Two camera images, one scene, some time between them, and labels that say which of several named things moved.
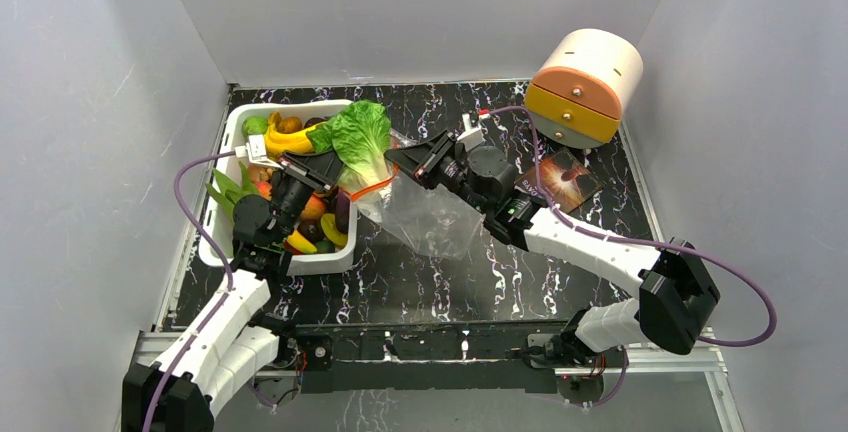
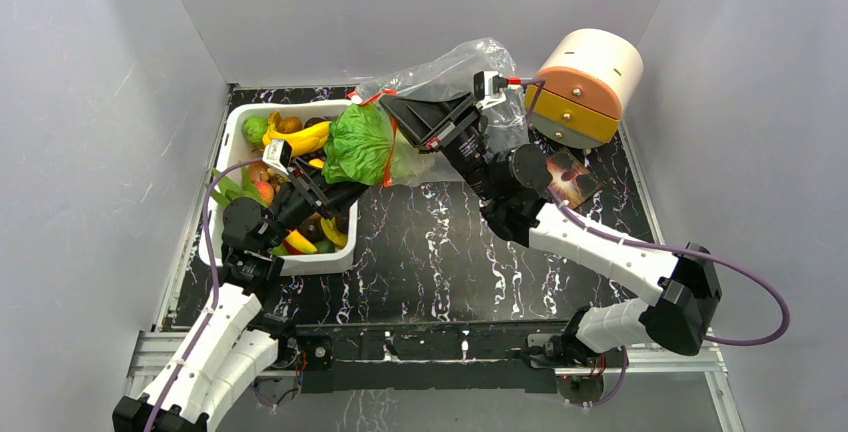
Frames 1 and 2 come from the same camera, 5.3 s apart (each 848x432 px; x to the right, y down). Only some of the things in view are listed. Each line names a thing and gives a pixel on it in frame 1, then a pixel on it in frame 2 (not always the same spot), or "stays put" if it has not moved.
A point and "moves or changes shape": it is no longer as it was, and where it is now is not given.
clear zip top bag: [425, 220] to [414, 163]
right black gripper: [433, 158] to [447, 130]
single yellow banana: [335, 235] stays put
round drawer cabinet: [586, 79] stays put
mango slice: [300, 242] stays put
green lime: [254, 125] stays put
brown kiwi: [291, 124] stays put
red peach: [264, 189] stays put
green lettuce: [359, 136] moves or changes shape
